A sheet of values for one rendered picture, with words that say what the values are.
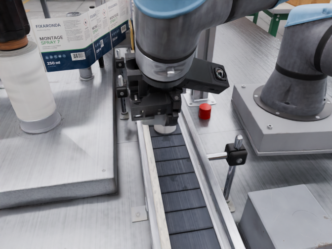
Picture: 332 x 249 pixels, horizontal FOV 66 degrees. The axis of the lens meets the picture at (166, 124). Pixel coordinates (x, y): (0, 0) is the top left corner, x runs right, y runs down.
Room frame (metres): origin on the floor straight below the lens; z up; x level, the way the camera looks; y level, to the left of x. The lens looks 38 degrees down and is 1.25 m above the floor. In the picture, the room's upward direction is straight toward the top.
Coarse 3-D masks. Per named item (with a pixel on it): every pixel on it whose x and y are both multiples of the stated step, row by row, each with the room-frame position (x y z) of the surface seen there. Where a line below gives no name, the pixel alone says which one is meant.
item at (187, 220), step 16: (176, 128) 0.46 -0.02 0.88; (160, 144) 0.41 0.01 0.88; (176, 144) 0.41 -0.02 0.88; (160, 160) 0.36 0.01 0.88; (176, 160) 0.36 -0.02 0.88; (160, 176) 0.32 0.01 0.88; (176, 176) 0.32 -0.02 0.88; (192, 176) 0.32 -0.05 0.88; (176, 192) 0.28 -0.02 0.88; (192, 192) 0.28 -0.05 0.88; (176, 208) 0.25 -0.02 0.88; (192, 208) 0.25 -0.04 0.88; (176, 224) 0.22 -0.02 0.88; (192, 224) 0.22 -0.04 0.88; (208, 224) 0.22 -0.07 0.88; (176, 240) 0.19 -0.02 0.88; (192, 240) 0.19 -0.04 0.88; (208, 240) 0.19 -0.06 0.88
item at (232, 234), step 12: (192, 132) 0.35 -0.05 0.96; (204, 156) 0.29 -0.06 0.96; (204, 168) 0.26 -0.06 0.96; (216, 180) 0.24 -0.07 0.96; (216, 192) 0.22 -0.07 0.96; (216, 204) 0.20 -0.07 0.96; (228, 216) 0.18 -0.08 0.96; (228, 228) 0.17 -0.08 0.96; (228, 240) 0.16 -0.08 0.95; (240, 240) 0.15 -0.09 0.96
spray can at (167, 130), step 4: (156, 128) 0.44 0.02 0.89; (160, 128) 0.44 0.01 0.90; (164, 128) 0.44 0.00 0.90; (168, 128) 0.44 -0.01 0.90; (172, 128) 0.44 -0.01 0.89; (156, 132) 0.44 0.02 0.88; (160, 132) 0.44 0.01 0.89; (164, 132) 0.44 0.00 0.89; (168, 132) 0.44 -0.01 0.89; (172, 132) 0.44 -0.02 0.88
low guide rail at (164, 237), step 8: (144, 128) 0.42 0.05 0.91; (144, 136) 0.39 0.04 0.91; (152, 152) 0.35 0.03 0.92; (152, 160) 0.32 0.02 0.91; (152, 168) 0.30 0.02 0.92; (152, 176) 0.29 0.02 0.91; (152, 184) 0.27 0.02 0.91; (160, 192) 0.25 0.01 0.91; (160, 200) 0.24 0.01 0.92; (160, 208) 0.22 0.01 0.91; (160, 216) 0.21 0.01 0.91; (160, 224) 0.20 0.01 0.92; (160, 232) 0.19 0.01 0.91; (160, 240) 0.18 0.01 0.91; (168, 240) 0.18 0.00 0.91; (168, 248) 0.17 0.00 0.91
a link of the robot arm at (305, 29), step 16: (288, 16) 0.59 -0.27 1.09; (304, 16) 0.53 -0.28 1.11; (320, 16) 0.51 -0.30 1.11; (288, 32) 0.56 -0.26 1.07; (304, 32) 0.52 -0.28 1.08; (320, 32) 0.50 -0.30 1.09; (288, 48) 0.54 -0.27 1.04; (304, 48) 0.51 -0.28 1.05; (320, 48) 0.48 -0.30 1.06; (288, 64) 0.53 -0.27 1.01; (304, 64) 0.51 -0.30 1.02
